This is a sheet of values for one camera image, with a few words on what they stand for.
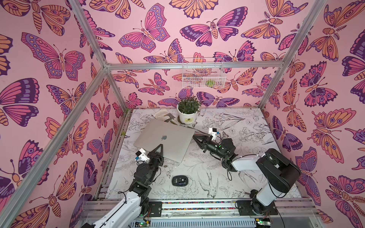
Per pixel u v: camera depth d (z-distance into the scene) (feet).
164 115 3.73
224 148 2.17
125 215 1.69
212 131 2.61
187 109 3.19
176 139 2.58
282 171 1.53
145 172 1.94
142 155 2.40
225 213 2.39
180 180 2.67
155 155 2.26
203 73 3.17
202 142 2.43
